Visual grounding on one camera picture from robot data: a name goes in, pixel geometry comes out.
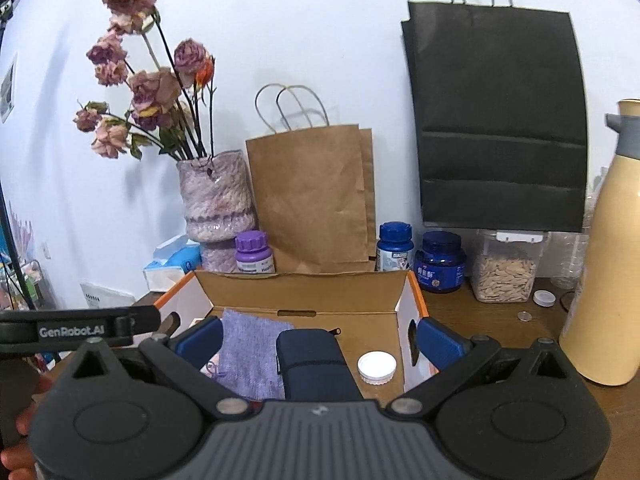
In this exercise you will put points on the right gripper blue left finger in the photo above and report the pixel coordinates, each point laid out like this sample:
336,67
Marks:
172,349

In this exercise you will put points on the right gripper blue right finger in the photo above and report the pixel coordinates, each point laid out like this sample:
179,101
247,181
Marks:
448,350

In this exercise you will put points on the purple woven cloth pouch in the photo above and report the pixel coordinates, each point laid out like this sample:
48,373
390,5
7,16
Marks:
247,362

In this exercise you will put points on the white round jar lid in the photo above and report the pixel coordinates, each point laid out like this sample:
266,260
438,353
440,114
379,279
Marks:
376,368

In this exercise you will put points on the navy blue zip case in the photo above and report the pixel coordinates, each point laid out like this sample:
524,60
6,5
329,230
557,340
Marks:
313,368

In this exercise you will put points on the person's left hand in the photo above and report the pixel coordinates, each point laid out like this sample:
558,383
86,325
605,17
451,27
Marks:
17,461

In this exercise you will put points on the red orange cardboard box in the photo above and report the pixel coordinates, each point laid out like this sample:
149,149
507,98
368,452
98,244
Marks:
375,311

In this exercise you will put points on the dark blue jar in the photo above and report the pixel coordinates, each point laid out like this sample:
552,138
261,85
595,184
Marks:
440,263

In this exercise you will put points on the blue tissue box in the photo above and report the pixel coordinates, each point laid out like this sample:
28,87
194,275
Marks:
171,261

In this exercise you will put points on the blue lid white bottle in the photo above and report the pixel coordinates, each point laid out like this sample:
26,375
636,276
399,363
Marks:
395,247

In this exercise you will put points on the purple lid bottle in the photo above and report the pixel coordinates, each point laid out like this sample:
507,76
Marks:
253,254

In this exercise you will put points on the clear container with seeds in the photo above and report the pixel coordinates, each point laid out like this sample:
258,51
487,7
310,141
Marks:
505,264

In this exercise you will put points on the small white bottle cap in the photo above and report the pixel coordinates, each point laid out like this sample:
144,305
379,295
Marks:
544,298

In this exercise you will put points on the purple textured vase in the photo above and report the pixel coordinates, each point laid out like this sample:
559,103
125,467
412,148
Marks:
218,206

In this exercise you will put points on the yellow thermos jug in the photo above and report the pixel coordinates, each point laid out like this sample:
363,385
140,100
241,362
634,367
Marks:
600,335

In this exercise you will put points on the brown paper bag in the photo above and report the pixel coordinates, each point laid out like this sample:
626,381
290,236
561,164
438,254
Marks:
314,196

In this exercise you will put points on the dried pink rose bouquet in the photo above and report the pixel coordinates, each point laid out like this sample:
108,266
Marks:
171,89

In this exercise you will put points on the black paper bag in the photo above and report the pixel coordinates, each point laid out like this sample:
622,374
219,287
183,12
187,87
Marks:
500,112

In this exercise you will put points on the wire storage rack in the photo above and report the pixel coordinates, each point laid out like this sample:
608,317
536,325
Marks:
10,297

